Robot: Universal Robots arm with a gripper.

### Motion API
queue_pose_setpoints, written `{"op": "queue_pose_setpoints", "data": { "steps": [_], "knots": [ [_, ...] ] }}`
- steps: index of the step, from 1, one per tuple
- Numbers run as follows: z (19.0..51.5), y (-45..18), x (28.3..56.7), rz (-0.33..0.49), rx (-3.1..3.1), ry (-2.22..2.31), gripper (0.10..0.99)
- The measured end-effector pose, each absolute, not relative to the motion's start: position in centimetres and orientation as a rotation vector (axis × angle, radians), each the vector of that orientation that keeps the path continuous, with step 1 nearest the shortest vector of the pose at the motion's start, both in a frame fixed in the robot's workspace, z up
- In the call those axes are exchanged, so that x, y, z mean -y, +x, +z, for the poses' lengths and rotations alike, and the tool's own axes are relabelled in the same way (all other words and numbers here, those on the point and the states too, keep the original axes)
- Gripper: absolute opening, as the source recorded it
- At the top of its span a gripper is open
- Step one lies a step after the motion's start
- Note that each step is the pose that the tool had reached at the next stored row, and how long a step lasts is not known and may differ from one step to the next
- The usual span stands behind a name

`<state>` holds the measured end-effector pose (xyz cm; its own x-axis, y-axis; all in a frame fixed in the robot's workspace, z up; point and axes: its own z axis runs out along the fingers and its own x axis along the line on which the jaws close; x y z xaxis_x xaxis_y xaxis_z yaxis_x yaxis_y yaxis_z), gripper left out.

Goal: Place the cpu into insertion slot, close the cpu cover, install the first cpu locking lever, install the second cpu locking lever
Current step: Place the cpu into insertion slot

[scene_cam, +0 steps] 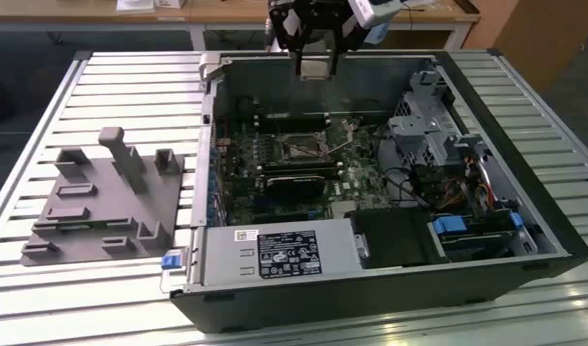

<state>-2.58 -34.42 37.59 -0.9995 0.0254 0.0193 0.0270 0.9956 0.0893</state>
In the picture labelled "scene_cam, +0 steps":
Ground small silver heatsink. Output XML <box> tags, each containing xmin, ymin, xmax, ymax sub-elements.
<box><xmin>329</xmin><ymin>201</ymin><xmax>358</xmax><ymax>218</ymax></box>

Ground black plastic shroud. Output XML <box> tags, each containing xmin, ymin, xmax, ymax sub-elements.
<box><xmin>349</xmin><ymin>208</ymin><xmax>446</xmax><ymax>270</ymax></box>

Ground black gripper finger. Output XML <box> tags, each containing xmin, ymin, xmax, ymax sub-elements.
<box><xmin>329</xmin><ymin>6</ymin><xmax>369</xmax><ymax>76</ymax></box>
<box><xmin>267</xmin><ymin>2</ymin><xmax>309</xmax><ymax>81</ymax></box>

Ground RAM slot black clips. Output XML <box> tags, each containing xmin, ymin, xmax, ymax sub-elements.
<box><xmin>262</xmin><ymin>169</ymin><xmax>338</xmax><ymax>175</ymax></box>

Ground wooden desk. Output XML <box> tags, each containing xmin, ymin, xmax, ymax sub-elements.
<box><xmin>0</xmin><ymin>0</ymin><xmax>482</xmax><ymax>51</ymax></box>

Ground black graphics card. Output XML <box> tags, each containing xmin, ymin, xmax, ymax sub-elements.
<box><xmin>262</xmin><ymin>174</ymin><xmax>327</xmax><ymax>199</ymax></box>

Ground black cable bundle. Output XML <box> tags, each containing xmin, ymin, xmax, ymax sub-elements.
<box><xmin>379</xmin><ymin>164</ymin><xmax>437</xmax><ymax>212</ymax></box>

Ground black PC case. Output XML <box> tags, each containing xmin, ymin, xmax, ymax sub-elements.
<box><xmin>167</xmin><ymin>49</ymin><xmax>588</xmax><ymax>334</ymax></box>

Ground green motherboard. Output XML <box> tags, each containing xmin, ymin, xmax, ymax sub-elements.
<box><xmin>210</xmin><ymin>107</ymin><xmax>398</xmax><ymax>226</ymax></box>

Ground RAM slot white clips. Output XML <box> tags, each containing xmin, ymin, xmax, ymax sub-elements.
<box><xmin>262</xmin><ymin>173</ymin><xmax>339</xmax><ymax>179</ymax></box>

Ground coloured wire bundle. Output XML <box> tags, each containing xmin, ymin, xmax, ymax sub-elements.
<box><xmin>437</xmin><ymin>154</ymin><xmax>500</xmax><ymax>217</ymax></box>

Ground silver CPU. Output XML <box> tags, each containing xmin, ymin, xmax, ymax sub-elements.
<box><xmin>301</xmin><ymin>59</ymin><xmax>334</xmax><ymax>81</ymax></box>

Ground metal disk bay cage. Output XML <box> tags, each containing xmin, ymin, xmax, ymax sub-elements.
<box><xmin>386</xmin><ymin>70</ymin><xmax>492</xmax><ymax>170</ymax></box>

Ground CPU socket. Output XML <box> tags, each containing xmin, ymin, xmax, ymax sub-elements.
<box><xmin>281</xmin><ymin>133</ymin><xmax>331</xmax><ymax>160</ymax></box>

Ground blue case latch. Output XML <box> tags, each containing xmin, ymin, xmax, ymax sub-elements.
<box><xmin>159</xmin><ymin>252</ymin><xmax>186</xmax><ymax>271</ymax></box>

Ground wooden cabinet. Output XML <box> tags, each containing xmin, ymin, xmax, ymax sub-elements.
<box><xmin>476</xmin><ymin>0</ymin><xmax>588</xmax><ymax>95</ymax></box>

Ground grey parts rack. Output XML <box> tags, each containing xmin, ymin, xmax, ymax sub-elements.
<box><xmin>18</xmin><ymin>126</ymin><xmax>187</xmax><ymax>267</ymax></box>

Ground blue disk carrier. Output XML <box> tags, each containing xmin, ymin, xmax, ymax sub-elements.
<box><xmin>430</xmin><ymin>214</ymin><xmax>468</xmax><ymax>239</ymax></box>

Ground silver power supply unit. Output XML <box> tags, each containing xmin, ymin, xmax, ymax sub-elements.
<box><xmin>199</xmin><ymin>218</ymin><xmax>366</xmax><ymax>285</ymax></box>

